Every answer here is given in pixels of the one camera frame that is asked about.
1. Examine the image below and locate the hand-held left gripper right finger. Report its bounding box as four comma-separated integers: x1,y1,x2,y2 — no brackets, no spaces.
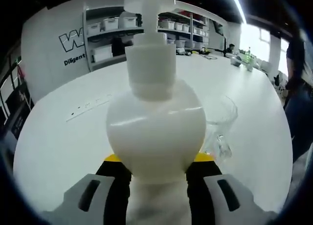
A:
185,153,255,225

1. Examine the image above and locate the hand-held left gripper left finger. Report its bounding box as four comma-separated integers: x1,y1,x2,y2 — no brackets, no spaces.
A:
63,154,133,225

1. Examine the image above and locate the white pump bottle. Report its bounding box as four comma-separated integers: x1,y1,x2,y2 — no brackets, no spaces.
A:
105,0,206,225

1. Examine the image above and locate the clear glass cup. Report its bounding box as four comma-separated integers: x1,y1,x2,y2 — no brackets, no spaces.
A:
204,95,239,163

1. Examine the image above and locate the white table socket panel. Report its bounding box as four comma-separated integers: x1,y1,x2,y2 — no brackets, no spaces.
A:
66,93,113,123

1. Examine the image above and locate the black cabinet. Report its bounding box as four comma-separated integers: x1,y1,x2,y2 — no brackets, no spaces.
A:
4,87,34,141

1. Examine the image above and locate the grey round device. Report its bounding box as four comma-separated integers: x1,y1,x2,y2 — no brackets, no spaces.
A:
230,56,243,68

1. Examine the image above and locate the large white storage box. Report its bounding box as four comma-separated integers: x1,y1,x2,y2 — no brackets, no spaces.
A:
90,46,113,64

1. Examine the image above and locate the black hanging garment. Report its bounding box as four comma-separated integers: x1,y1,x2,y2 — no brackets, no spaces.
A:
112,36,134,57

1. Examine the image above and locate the white panel with logo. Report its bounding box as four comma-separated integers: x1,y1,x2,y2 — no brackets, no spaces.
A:
21,4,91,104

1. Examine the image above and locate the red hanging bag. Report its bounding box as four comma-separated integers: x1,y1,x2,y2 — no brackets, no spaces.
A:
16,60,27,79

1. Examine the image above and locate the grey shelf rack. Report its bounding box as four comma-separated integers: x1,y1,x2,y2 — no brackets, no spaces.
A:
82,5,211,73

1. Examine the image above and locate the white lidded storage bin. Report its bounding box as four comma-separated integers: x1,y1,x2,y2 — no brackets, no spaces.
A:
87,22,102,36
103,17,120,31
121,14,138,29

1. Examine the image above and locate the row of small storage boxes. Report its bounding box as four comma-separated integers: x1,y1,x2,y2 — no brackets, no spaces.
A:
157,18,210,38

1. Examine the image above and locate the ceiling light strip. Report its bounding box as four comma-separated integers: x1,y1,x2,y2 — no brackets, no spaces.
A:
226,0,248,24

